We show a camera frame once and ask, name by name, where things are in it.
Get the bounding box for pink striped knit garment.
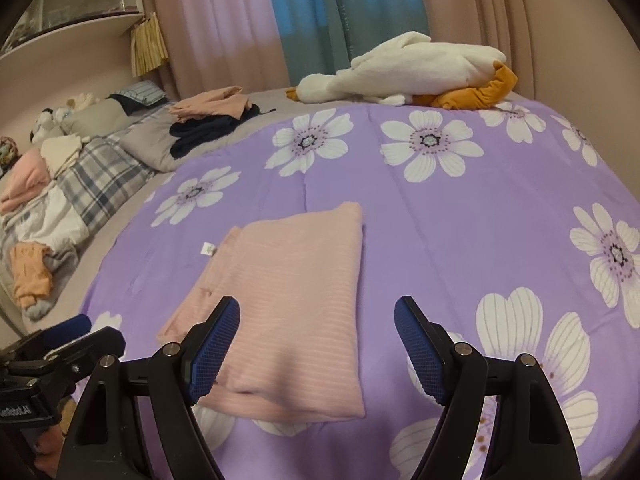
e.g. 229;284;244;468
157;202;366;424

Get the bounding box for folded dark navy clothes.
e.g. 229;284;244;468
169;104;260;159

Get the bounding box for folded pink clothes pile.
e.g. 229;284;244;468
169;86;252;122

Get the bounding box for left hand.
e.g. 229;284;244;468
22;401;76;479

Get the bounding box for orange folded garment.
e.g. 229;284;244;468
10;242;53;309

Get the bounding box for purple floral quilt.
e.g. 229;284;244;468
82;102;639;479

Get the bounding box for plaid grey blanket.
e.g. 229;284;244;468
1;105;168;266

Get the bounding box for pink folded garment on blanket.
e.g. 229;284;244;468
1;148;51;214

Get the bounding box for cream folded garment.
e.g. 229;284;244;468
40;134;82;179

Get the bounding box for grey pillow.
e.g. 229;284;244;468
119;108;189;174

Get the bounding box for striped blue pillow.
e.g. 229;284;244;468
108;80;168;115

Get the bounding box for white goose plush toy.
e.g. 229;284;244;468
285;32;518;110

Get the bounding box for yellow tassel hanging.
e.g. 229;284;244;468
130;13;169;77

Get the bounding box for pink and blue curtain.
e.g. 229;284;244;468
143;0;566;98

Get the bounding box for white wall shelf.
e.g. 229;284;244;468
1;0;144;72

